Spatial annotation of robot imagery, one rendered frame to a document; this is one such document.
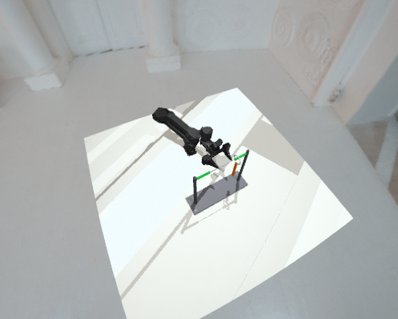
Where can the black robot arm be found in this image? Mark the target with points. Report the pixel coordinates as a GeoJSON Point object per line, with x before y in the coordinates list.
{"type": "Point", "coordinates": [190, 135]}

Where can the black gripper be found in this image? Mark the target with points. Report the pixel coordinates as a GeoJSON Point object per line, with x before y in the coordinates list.
{"type": "Point", "coordinates": [207, 159]}

